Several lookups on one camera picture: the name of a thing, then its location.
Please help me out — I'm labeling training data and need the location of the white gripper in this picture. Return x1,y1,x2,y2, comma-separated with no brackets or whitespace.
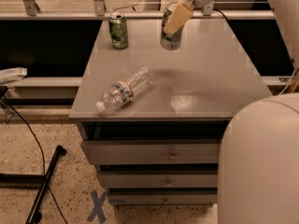
164,0,213,35

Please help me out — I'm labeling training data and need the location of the silver green 7up can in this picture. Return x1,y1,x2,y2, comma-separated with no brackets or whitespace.
160,2,183,50

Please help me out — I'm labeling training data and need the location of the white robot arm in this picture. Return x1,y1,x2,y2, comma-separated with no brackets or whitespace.
164,0,299,224

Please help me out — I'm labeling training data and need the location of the green camouflage soda can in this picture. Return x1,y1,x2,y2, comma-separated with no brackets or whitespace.
108,12,128,49

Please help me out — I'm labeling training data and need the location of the clear plastic water bottle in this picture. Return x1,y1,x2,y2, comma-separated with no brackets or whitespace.
95,66,153,113

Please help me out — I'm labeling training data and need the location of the grey drawer cabinet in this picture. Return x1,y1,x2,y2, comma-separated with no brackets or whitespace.
70,19,271,195

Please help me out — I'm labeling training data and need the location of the top grey drawer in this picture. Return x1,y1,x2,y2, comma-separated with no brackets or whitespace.
81,140,220,165

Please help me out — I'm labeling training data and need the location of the grey drawer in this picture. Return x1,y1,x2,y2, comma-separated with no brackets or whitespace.
81,140,220,165
107,192,217,205
97,172,218,189

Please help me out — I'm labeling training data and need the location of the middle grey drawer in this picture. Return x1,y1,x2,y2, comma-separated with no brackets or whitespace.
97,172,218,189

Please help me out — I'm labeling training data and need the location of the crumpled plastic bag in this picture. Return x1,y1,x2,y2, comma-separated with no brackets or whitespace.
0,67,27,84

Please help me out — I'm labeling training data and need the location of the bottom grey drawer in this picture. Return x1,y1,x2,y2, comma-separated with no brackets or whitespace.
107,192,217,205

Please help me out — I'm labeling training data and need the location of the black metal stand base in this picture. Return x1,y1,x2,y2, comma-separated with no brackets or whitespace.
0,146,67,224

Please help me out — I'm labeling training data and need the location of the grey metal railing frame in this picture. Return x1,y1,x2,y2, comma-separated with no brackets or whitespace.
0,0,274,21

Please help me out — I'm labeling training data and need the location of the black floor cable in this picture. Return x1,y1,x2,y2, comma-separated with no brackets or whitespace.
8,105,69,224

